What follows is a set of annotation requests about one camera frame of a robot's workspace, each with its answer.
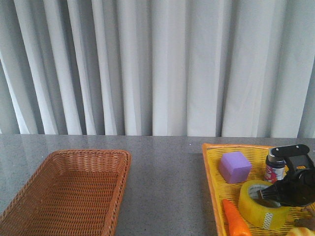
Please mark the yellow plastic mesh basket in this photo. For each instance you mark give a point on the yellow plastic mesh basket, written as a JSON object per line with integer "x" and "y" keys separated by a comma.
{"x": 220, "y": 189}

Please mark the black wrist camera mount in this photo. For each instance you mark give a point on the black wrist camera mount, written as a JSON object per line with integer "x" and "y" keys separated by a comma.
{"x": 294, "y": 156}

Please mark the small jar with dark lid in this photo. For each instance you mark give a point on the small jar with dark lid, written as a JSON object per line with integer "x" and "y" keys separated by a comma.
{"x": 274, "y": 168}

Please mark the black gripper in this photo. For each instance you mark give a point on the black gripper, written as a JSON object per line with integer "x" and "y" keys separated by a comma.
{"x": 298, "y": 192}

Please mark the brown toy piece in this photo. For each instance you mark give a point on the brown toy piece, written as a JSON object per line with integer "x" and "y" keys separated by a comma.
{"x": 308, "y": 222}

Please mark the white pleated curtain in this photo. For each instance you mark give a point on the white pleated curtain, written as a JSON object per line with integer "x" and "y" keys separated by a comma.
{"x": 209, "y": 68}

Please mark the orange toy carrot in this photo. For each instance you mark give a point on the orange toy carrot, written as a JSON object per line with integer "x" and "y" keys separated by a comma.
{"x": 237, "y": 226}

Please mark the yellow toy fruit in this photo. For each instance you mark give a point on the yellow toy fruit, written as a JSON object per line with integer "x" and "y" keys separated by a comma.
{"x": 300, "y": 231}

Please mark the yellow packing tape roll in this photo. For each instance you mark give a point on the yellow packing tape roll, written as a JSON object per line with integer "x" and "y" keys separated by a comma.
{"x": 267, "y": 215}

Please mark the purple foam cube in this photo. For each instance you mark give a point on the purple foam cube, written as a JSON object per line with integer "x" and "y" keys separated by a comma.
{"x": 234, "y": 167}

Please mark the brown wicker basket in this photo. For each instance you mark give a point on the brown wicker basket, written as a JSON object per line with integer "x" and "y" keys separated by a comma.
{"x": 74, "y": 192}

